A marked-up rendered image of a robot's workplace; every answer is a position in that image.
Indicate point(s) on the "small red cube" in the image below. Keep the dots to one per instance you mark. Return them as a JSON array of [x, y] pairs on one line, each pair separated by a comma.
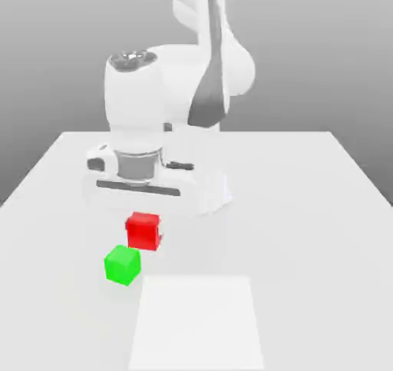
[[142, 231]]

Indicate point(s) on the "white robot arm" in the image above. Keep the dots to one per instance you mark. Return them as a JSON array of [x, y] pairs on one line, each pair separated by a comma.
[[138, 100]]

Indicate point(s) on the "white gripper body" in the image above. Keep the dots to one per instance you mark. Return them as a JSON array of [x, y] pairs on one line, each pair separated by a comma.
[[138, 197]]

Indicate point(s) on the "small green cube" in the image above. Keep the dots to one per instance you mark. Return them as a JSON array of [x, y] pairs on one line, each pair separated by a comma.
[[122, 265]]

